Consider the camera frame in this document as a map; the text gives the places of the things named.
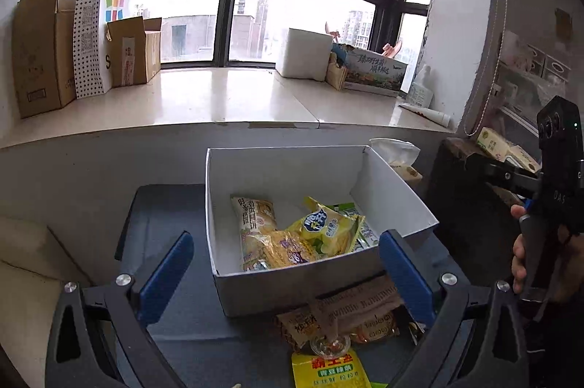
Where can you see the white plastic bottle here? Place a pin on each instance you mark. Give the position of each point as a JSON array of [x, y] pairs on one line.
[[419, 91]]

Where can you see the yellow chips packet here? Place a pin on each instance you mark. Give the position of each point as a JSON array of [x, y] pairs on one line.
[[319, 228]]

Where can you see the person's right hand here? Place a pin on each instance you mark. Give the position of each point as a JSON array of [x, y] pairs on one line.
[[519, 265]]

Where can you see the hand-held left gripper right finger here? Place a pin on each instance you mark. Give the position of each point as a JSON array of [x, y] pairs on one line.
[[406, 274]]

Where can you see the green white carton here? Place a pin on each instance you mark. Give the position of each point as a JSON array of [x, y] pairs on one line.
[[492, 144]]

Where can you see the small open cardboard box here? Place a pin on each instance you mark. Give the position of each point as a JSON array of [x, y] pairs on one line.
[[132, 55]]

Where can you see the pink beige cracker packet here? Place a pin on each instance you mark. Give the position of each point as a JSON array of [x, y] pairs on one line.
[[356, 301]]

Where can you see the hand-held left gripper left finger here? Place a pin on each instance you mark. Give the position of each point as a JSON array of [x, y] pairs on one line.
[[164, 274]]

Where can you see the orange white bread packet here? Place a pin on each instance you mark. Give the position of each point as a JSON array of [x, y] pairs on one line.
[[378, 328]]

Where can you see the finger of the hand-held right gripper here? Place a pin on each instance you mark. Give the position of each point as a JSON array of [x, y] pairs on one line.
[[502, 173]]

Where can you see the white tube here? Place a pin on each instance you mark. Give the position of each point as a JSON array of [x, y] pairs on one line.
[[426, 115]]

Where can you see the landscape printed carton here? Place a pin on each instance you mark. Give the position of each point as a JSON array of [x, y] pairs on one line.
[[374, 73]]

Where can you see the clear jelly cup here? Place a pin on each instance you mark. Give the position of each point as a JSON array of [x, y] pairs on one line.
[[328, 344]]

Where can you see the beige carton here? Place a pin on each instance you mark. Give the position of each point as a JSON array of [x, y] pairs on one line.
[[522, 160]]

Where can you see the white cardboard box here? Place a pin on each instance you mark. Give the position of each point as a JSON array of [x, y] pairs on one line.
[[283, 169]]

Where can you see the small brown paper bag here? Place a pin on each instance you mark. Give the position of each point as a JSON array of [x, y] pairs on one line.
[[336, 73]]

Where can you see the yellow packet green label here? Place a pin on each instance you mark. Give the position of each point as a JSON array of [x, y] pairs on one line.
[[328, 372]]

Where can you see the tissue pack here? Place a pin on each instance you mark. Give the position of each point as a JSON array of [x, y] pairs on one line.
[[394, 150]]

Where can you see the white stone window sill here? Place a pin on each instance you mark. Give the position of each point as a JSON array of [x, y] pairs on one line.
[[205, 96]]

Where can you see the brown snack packet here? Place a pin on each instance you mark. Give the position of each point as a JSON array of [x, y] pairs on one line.
[[296, 324]]

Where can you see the large brown cardboard box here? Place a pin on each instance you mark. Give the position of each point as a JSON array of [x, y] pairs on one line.
[[41, 50]]

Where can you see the white polka-dot paper bag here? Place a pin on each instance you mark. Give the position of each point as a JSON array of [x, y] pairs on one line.
[[91, 50]]

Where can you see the orange yellow noodle snack packet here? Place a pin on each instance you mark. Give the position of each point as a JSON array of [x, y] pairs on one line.
[[287, 251]]

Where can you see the green white snack packet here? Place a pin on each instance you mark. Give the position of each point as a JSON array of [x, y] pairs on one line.
[[367, 235]]

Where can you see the tall yellow biscuit packet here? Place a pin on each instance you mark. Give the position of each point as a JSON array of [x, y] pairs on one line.
[[255, 219]]

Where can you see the white foam box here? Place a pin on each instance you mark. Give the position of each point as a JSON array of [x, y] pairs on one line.
[[303, 52]]

